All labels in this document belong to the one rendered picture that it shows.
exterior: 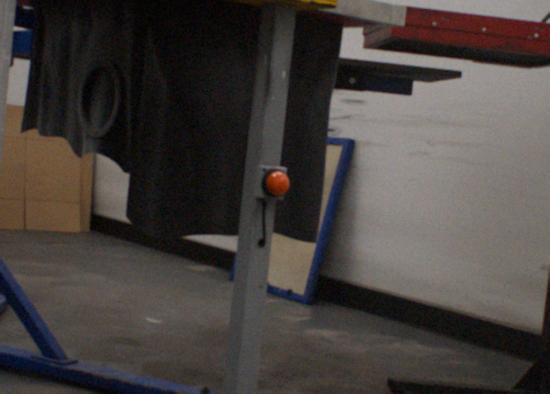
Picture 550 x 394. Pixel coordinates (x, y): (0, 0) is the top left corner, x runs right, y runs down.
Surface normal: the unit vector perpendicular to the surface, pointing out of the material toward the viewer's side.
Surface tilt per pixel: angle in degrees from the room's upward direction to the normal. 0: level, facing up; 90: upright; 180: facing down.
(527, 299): 90
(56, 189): 78
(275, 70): 90
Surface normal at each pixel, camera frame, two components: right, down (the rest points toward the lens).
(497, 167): -0.81, -0.05
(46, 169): 0.58, -0.11
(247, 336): 0.58, 0.11
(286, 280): -0.77, -0.27
